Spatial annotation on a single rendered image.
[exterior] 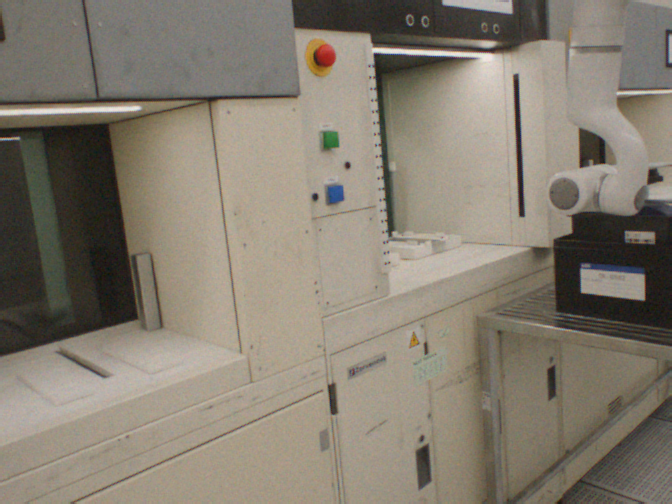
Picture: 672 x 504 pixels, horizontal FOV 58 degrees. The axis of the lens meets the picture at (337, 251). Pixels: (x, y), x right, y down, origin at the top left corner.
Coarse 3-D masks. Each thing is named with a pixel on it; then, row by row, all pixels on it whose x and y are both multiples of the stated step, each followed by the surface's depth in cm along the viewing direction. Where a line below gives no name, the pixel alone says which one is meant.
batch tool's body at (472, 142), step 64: (320, 0) 110; (384, 0) 121; (320, 64) 109; (384, 64) 171; (448, 64) 174; (512, 64) 159; (384, 128) 195; (448, 128) 178; (512, 128) 163; (320, 192) 113; (384, 192) 124; (448, 192) 182; (512, 192) 166; (320, 256) 115; (384, 256) 125; (448, 256) 164; (512, 256) 159; (384, 320) 127; (448, 320) 142; (384, 384) 128; (448, 384) 143; (512, 384) 163; (384, 448) 129; (448, 448) 145; (512, 448) 165
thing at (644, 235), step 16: (576, 224) 138; (592, 224) 135; (608, 224) 132; (624, 224) 130; (640, 224) 127; (656, 224) 125; (576, 240) 139; (592, 240) 136; (608, 240) 133; (624, 240) 130; (640, 240) 128; (656, 240) 125
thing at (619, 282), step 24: (576, 264) 136; (600, 264) 132; (624, 264) 128; (648, 264) 124; (576, 288) 137; (600, 288) 133; (624, 288) 129; (648, 288) 125; (576, 312) 138; (600, 312) 134; (624, 312) 130; (648, 312) 126
